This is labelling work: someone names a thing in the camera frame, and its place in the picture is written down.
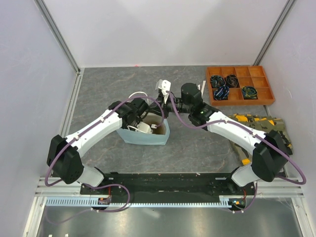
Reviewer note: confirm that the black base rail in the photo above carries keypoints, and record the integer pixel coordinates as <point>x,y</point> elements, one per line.
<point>168,187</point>

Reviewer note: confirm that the orange compartment tray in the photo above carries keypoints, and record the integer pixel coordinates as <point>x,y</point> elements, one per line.
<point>253,76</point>

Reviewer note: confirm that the blue striped rolled tie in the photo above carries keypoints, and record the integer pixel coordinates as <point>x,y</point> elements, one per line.
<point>221,93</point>

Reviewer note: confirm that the black brown rolled tie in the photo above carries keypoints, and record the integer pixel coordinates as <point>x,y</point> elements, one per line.
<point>232,81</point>

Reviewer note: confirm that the white and blue paper bag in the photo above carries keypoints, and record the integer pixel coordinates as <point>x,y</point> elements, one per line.
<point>143,133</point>

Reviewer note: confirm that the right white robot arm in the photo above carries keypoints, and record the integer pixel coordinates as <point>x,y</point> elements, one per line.
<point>267,149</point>

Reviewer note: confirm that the brown cardboard cup carrier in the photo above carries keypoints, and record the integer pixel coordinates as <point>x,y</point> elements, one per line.
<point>159,130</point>

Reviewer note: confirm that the camouflage folded cloth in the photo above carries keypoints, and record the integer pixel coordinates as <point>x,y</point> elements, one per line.
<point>262,123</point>

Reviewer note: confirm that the dark blue rolled tie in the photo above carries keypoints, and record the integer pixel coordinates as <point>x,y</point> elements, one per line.
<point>217,81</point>

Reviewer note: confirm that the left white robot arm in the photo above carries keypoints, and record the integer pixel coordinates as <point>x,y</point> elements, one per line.
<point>64,156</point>

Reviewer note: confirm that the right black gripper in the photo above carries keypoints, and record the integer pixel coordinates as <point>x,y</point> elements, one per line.
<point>155,108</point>

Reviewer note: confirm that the slotted cable duct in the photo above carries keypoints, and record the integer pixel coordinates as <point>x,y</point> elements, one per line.
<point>98,202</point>

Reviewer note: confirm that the white wrapped straw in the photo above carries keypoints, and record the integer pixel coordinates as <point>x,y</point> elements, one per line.
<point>202,87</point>

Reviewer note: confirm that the green yellow rolled tie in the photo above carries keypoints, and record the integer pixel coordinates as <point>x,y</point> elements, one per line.
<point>249,93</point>

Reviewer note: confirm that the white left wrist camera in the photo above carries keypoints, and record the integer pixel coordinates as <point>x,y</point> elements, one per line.
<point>144,128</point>

